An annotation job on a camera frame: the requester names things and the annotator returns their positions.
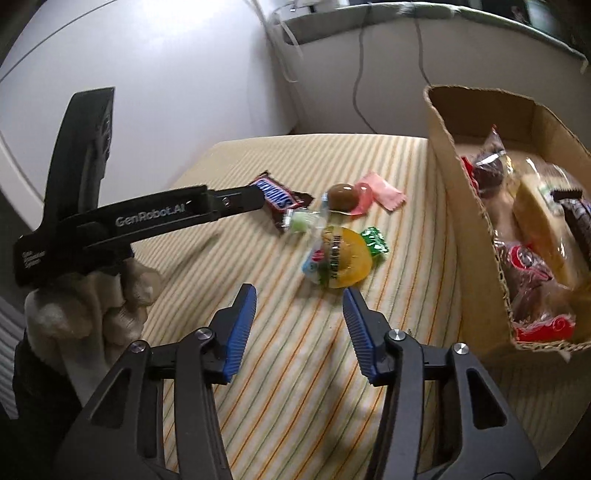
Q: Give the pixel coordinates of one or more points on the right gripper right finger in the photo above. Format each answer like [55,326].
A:
[477,435]

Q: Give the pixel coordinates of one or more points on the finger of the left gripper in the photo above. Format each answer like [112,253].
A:
[234,201]

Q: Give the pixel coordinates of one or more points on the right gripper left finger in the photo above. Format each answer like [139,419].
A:
[153,416]

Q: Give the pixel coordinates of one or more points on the Snickers bar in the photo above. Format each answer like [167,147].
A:
[577,215]
[280,198]

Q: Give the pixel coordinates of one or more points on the small clear green jelly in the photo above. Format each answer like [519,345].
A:
[302,220]

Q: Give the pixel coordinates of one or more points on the yellow jelly cup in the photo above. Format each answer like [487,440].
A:
[339,258]

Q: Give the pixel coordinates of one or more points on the red clear bag dark snack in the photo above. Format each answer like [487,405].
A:
[540,304]

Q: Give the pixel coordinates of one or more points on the pink candy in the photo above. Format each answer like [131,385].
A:
[374,188]

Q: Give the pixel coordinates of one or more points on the green candy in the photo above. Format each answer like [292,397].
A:
[376,244]

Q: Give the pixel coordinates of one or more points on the sandwich bread pack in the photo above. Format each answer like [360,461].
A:
[524,211]

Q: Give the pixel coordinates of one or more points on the white gloved hand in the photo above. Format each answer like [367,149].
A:
[79,325]

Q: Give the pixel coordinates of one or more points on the brown chocolate egg candy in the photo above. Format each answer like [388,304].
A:
[343,197]

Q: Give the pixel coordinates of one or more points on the striped yellow table cloth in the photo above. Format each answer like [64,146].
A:
[299,407]

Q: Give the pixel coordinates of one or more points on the open cardboard box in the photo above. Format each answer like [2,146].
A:
[460,119]

